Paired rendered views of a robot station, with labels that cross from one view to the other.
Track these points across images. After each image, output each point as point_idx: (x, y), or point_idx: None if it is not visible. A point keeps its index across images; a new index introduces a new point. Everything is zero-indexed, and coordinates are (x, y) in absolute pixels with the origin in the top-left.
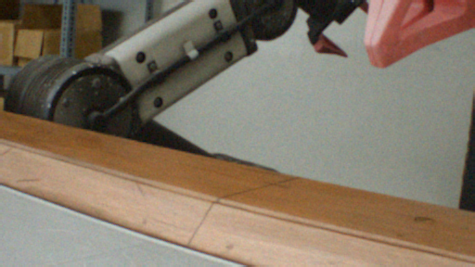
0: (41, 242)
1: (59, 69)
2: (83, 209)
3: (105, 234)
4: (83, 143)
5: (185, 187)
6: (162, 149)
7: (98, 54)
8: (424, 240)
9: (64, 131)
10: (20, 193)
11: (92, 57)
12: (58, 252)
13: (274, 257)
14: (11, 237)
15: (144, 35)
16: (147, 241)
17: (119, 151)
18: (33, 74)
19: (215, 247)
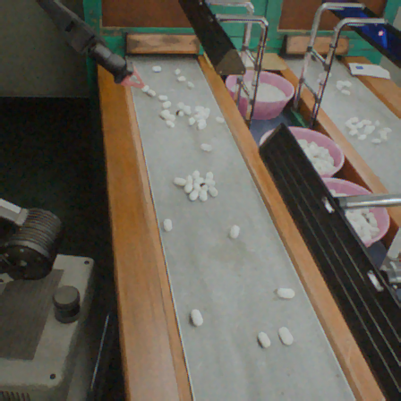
0: (159, 145)
1: (46, 218)
2: (142, 149)
3: (146, 144)
4: (121, 159)
5: (131, 134)
6: (108, 150)
7: (17, 217)
8: (125, 110)
9: (115, 169)
10: (146, 161)
11: (21, 217)
12: (160, 141)
13: (136, 125)
14: (163, 148)
15: (0, 200)
16: (142, 140)
17: (120, 152)
18: (46, 235)
19: (138, 132)
